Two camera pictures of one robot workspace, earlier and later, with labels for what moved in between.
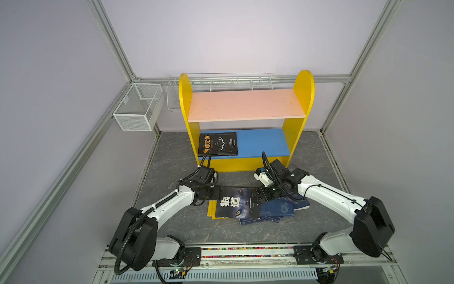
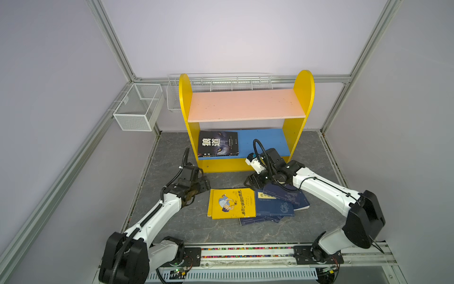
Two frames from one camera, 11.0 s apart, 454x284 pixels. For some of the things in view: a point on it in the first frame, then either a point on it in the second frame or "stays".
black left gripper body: (208, 194) to (200, 186)
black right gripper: (266, 197) to (253, 179)
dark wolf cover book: (238, 203) to (217, 143)
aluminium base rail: (256, 265) stays
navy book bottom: (243, 221) stays
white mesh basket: (139, 107) stays
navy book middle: (276, 207) stays
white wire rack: (217, 82) stays
